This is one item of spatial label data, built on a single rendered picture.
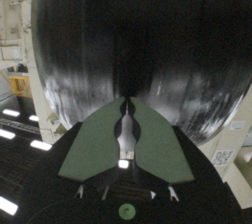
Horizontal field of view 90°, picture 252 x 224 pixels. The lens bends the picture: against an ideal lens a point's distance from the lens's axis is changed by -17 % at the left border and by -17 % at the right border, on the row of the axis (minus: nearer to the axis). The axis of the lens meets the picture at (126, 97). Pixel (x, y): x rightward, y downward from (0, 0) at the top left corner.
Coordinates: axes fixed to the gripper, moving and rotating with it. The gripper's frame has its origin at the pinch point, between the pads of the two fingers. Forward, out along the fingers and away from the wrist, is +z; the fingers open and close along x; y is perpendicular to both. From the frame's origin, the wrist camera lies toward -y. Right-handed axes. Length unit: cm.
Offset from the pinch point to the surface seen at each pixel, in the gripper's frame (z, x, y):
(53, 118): 55, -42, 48
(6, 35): 340, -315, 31
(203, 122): 1.7, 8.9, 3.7
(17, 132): 725, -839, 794
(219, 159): 16.4, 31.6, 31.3
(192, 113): 1.4, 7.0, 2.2
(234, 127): 18.0, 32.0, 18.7
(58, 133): 41, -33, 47
